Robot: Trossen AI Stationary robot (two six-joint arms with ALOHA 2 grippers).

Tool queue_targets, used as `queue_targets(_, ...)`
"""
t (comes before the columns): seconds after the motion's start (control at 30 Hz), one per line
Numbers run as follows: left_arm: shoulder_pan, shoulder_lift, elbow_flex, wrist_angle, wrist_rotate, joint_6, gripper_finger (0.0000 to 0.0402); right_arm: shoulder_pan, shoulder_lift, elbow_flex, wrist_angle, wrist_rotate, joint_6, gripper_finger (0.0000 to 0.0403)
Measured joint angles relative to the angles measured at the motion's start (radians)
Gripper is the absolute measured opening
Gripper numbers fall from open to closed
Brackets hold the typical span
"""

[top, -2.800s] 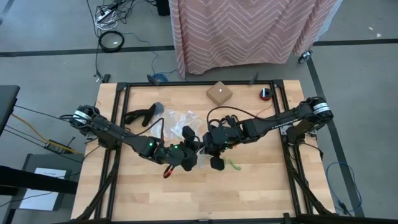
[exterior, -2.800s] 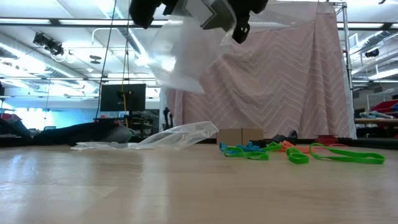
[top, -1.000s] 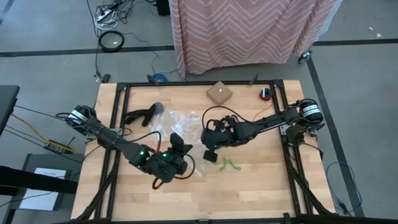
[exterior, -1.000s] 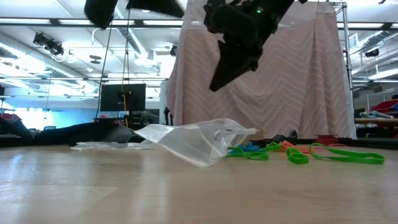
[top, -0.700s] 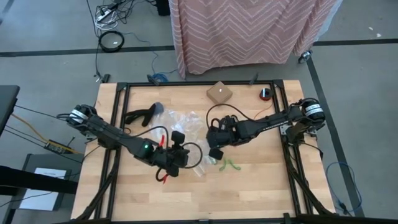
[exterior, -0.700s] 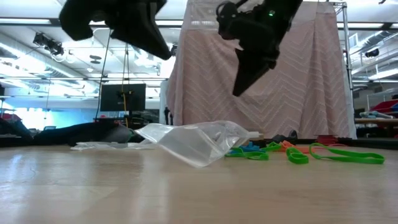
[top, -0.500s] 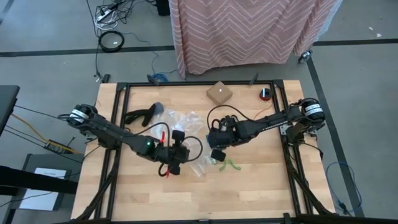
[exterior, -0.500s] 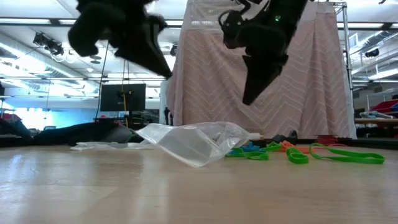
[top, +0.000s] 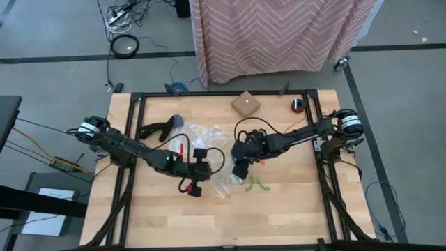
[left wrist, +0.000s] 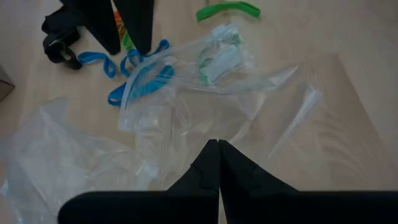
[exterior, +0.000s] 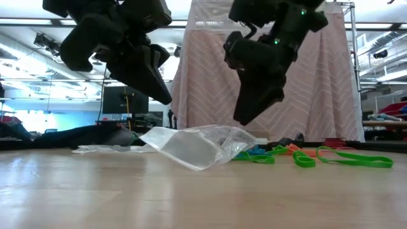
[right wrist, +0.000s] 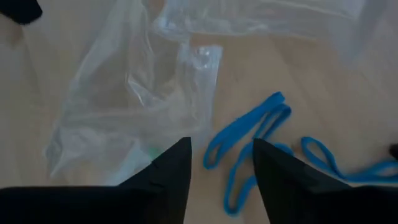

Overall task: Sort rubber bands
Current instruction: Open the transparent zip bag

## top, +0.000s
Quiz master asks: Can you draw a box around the black bar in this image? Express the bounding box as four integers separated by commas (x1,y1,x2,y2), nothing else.
0,184,88,220

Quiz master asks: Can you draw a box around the white power strip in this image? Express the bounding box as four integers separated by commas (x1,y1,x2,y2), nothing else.
107,10,125,24

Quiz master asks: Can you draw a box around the black desk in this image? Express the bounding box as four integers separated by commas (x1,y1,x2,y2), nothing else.
0,95,24,151

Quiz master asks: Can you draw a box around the long green rubber band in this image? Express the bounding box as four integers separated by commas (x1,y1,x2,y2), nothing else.
254,177,271,192

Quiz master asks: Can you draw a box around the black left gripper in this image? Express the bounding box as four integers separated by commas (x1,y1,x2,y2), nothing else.
180,148,213,198

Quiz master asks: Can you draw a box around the red black tape roll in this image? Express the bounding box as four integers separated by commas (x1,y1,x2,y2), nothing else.
291,98,305,114

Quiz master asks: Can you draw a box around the black clamp handle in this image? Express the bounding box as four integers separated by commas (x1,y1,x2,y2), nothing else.
339,137,366,151

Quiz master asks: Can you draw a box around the blue floor cable loop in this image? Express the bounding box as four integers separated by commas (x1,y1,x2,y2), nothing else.
364,180,408,242

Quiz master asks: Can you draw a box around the white coiled cable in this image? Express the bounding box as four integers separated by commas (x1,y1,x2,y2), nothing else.
105,19,134,35

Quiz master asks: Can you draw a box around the black left wrist camera cable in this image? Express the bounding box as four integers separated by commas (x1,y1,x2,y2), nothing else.
205,146,226,176

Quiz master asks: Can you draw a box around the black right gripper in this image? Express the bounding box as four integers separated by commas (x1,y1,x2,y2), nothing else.
231,139,268,181

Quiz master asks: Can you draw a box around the small cardboard box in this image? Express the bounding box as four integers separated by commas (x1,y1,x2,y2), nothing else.
231,91,262,119

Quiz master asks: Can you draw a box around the black box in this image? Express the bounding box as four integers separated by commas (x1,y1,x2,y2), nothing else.
175,0,192,19

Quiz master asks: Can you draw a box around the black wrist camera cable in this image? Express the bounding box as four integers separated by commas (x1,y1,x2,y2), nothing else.
205,146,226,176
233,116,280,141

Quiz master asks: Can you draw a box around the grey cabinet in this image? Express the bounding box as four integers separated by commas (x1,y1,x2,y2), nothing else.
20,172,82,238

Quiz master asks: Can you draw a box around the black and yellow device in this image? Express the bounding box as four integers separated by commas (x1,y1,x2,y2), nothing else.
48,155,87,174

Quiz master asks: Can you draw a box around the silver caster wheel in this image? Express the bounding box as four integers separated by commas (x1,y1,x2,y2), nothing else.
333,55,351,73

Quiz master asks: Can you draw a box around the pink chevron cloth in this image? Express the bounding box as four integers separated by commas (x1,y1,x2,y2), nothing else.
189,0,385,89

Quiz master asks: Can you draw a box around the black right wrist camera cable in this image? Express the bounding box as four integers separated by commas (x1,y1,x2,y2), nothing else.
233,116,280,141

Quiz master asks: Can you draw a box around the white paper sheet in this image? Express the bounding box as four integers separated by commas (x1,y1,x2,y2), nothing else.
22,187,76,236

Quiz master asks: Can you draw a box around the thin blue cable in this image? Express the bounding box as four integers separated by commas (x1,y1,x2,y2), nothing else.
168,52,200,93

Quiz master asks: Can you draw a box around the black aluminium table frame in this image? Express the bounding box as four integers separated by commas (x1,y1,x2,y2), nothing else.
79,89,377,251

